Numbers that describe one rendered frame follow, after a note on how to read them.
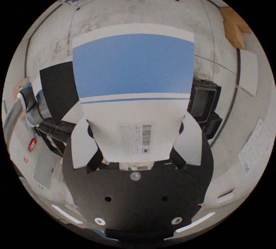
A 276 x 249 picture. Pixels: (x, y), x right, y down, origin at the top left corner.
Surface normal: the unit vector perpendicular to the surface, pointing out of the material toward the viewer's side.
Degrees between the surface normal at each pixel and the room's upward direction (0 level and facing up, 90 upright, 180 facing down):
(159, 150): 0
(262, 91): 90
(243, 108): 90
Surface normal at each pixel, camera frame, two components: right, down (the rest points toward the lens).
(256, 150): -1.00, 0.04
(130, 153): 0.04, 0.53
